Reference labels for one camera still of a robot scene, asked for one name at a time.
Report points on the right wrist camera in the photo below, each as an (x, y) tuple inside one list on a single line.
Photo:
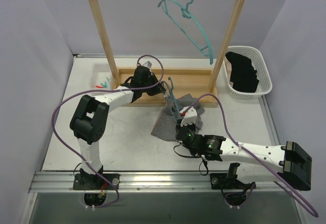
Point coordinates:
[(189, 116)]

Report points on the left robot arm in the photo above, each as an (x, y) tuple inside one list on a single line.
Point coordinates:
[(89, 120)]

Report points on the grey striped underwear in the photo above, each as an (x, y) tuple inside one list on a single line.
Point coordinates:
[(165, 125)]

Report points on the white perforated plastic basket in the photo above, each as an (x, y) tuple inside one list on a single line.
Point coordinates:
[(265, 83)]

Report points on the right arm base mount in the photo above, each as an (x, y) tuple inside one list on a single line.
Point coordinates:
[(219, 181)]

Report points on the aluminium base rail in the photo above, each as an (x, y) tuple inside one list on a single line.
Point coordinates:
[(148, 182)]

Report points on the wooden clothes rack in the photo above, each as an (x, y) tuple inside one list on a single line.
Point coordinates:
[(129, 29)]

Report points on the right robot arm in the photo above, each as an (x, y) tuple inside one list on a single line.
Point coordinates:
[(291, 162)]

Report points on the teal hanger with striped underwear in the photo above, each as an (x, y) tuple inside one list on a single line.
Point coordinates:
[(171, 102)]

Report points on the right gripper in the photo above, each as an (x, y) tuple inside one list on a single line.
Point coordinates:
[(180, 127)]

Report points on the white foam tray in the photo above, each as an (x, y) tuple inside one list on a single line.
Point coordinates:
[(98, 76)]

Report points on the teal hanger with black underwear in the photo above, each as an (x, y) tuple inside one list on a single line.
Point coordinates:
[(189, 26)]

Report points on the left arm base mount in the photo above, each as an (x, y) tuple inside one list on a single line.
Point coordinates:
[(94, 182)]

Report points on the black underwear beige waistband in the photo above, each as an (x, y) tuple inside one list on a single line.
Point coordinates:
[(243, 75)]

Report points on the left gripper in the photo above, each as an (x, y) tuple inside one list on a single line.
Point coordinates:
[(153, 83)]

